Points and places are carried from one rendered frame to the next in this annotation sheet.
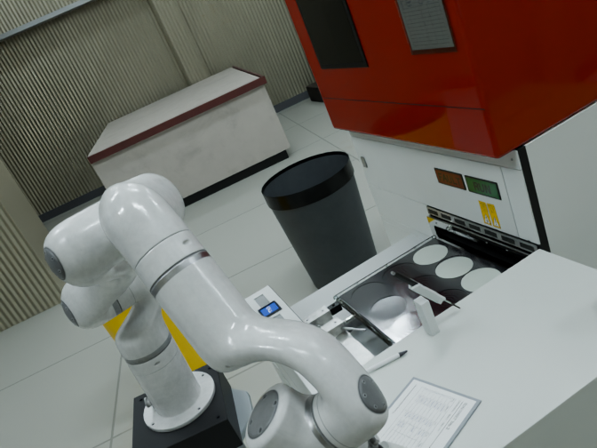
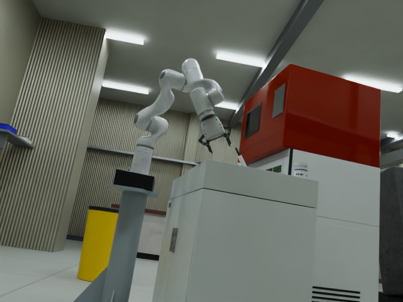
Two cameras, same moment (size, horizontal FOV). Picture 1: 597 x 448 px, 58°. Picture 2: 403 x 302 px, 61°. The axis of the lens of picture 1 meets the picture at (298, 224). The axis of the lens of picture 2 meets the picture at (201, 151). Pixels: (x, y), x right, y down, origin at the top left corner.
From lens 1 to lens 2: 1.54 m
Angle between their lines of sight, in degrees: 36
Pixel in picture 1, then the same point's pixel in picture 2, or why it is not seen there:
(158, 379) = (142, 154)
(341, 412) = (214, 88)
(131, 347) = (143, 139)
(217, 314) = (198, 75)
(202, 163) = (159, 240)
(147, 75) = (158, 202)
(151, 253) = (192, 65)
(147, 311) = (154, 134)
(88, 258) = (171, 75)
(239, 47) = not seen: hidden behind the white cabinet
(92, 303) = (147, 112)
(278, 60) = not seen: hidden behind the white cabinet
